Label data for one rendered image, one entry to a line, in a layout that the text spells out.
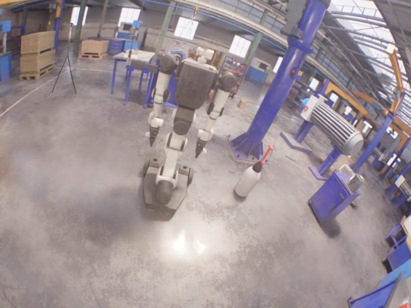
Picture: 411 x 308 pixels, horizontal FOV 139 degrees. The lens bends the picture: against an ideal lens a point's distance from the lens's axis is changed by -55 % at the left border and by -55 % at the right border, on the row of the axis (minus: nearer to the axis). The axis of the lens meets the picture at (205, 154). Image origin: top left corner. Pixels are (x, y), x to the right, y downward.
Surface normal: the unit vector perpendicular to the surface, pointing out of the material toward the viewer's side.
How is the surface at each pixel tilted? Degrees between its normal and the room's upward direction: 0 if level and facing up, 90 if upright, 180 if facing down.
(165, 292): 0
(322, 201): 90
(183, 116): 45
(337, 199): 90
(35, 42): 90
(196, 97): 105
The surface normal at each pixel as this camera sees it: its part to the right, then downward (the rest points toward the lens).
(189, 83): -0.07, 0.78
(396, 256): -0.94, -0.15
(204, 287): 0.32, -0.75
